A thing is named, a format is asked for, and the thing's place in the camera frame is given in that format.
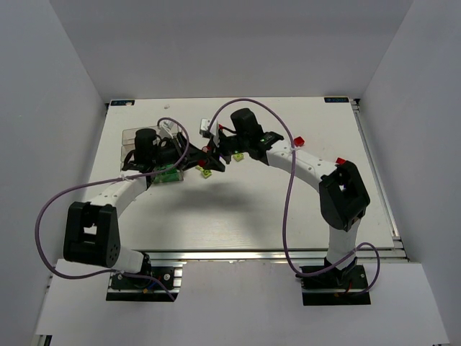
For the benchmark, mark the clear three-slot container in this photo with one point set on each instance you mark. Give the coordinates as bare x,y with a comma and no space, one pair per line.
152,149

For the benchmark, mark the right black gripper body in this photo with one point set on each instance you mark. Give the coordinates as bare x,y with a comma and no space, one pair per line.
223,145

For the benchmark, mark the blue corner label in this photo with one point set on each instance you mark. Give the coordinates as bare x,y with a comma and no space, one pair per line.
336,99
122,102

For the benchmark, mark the right blue corner label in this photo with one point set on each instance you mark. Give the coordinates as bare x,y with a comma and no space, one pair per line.
336,99

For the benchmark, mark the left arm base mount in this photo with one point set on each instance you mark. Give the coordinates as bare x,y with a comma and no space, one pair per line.
126,289

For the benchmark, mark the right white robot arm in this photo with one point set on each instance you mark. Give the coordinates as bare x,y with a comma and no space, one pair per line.
341,190

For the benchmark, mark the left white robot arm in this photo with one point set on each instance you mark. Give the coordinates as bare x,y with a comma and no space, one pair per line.
92,234

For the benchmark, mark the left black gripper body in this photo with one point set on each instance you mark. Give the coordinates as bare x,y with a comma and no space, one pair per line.
184,152

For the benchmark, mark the small red square lego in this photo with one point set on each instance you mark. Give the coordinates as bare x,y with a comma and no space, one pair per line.
299,141

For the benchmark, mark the lime square lego brick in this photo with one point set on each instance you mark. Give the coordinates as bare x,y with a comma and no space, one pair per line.
238,156

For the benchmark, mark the aluminium table frame rail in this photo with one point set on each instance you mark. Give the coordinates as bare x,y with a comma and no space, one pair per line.
385,254

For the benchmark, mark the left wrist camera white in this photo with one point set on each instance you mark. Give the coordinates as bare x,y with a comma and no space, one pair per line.
167,129

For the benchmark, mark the left blue corner label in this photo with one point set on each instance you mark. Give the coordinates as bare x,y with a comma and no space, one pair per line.
122,102

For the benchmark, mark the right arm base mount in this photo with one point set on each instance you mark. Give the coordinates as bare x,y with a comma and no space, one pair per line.
327,290

